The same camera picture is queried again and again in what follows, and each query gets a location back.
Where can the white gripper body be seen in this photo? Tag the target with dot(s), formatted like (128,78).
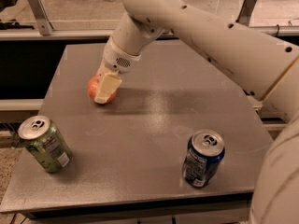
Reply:
(118,60)

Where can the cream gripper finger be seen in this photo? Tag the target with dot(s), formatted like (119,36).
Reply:
(101,70)
(108,84)

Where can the red apple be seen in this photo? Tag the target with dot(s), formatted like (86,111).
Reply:
(92,88)

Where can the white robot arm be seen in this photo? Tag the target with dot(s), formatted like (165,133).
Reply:
(260,64)

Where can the green soda can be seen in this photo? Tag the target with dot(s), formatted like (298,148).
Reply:
(42,138)

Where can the blue pepsi can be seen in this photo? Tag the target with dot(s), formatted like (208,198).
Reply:
(205,150)

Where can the black chair base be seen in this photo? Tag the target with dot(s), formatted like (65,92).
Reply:
(12,24)

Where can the left metal rail bracket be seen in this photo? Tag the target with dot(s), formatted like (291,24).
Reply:
(43,23)

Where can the metal rail bracket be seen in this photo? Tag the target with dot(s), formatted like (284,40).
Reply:
(246,12)
(43,23)

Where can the right metal rail bracket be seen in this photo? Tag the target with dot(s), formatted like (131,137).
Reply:
(246,12)

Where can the horizontal metal rail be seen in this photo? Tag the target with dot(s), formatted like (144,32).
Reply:
(29,34)

